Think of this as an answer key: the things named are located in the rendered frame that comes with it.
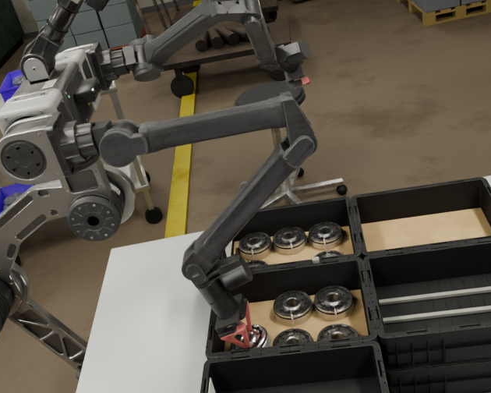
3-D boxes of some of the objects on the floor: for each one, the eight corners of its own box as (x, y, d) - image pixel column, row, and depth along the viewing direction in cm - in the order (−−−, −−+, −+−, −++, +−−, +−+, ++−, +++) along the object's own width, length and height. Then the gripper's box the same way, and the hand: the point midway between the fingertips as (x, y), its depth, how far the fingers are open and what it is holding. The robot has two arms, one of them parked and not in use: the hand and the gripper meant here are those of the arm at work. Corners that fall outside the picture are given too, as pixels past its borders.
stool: (337, 166, 384) (323, 61, 348) (359, 224, 327) (344, 105, 290) (240, 185, 388) (216, 83, 352) (245, 246, 331) (216, 132, 295)
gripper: (207, 285, 148) (238, 327, 154) (201, 314, 139) (234, 359, 145) (231, 275, 146) (262, 319, 152) (226, 304, 136) (259, 350, 143)
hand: (246, 336), depth 148 cm, fingers open, 6 cm apart
